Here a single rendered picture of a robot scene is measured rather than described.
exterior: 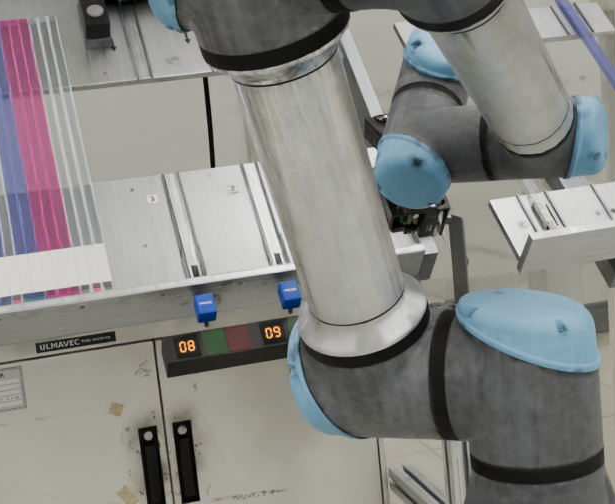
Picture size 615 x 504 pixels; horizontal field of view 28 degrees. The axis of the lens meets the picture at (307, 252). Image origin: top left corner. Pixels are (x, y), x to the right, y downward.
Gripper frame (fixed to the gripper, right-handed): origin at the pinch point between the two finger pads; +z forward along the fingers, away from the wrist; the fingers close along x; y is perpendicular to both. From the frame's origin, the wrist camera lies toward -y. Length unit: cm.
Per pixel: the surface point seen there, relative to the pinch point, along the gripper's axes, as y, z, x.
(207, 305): 0.4, 8.7, -21.8
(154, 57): -44.6, 9.9, -19.9
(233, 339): 4.6, 10.9, -19.3
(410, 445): -42, 149, 46
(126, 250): -10.7, 9.9, -30.0
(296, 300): 1.5, 9.1, -10.5
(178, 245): -10.3, 9.9, -23.3
